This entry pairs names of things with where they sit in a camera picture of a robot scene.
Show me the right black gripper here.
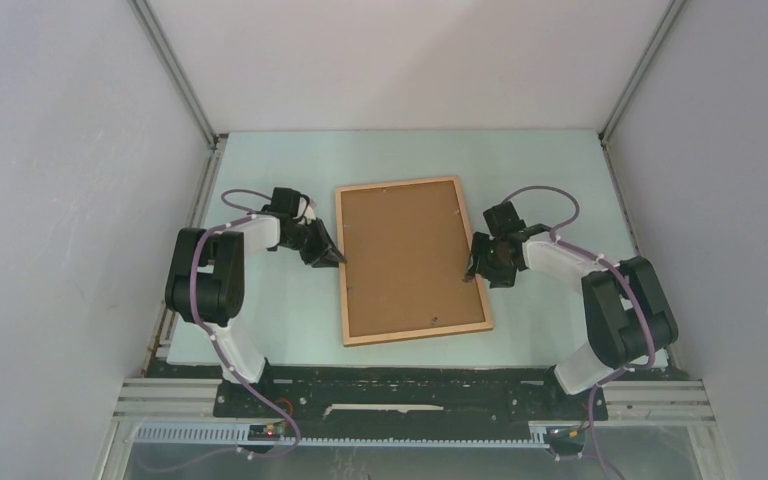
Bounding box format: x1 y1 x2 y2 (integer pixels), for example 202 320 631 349
463 232 518 290

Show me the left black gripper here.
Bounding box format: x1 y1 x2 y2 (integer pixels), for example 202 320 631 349
282 218 346 269

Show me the brown backing board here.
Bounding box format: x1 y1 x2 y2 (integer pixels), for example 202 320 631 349
341 182 488 338

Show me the wooden picture frame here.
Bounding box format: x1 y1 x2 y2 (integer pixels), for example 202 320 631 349
334 175 495 348

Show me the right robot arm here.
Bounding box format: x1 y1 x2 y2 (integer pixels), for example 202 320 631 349
464 201 679 418

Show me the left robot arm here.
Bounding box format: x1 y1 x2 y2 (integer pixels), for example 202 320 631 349
164 187 346 417

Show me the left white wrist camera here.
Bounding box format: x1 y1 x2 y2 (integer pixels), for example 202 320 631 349
297 194 317 222

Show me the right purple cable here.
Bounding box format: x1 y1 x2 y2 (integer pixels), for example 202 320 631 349
499 185 658 480

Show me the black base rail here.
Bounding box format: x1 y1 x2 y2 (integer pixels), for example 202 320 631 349
213 366 608 440

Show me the grey slotted cable duct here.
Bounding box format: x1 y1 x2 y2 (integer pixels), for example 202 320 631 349
132 422 548 448

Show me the right aluminium corner post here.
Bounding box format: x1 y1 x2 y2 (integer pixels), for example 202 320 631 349
599 0 689 146

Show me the aluminium corner post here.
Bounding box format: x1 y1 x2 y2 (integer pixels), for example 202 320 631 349
599 0 689 146
127 0 218 148

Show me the left aluminium corner post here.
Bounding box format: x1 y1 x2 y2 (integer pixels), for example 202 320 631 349
127 0 218 148

